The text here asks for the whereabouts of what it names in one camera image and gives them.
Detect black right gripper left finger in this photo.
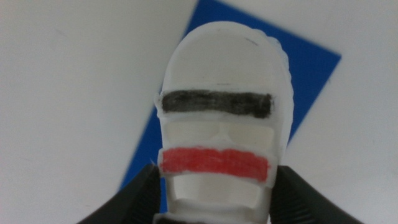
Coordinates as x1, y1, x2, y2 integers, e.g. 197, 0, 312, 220
76, 164, 162, 224

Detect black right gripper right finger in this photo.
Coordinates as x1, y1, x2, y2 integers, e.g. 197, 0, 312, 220
269, 165, 365, 224

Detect white shoe black red stripes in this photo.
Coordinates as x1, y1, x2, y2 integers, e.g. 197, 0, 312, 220
152, 21, 295, 224

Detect blue rectangular mat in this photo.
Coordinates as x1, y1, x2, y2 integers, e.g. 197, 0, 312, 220
119, 0, 342, 214

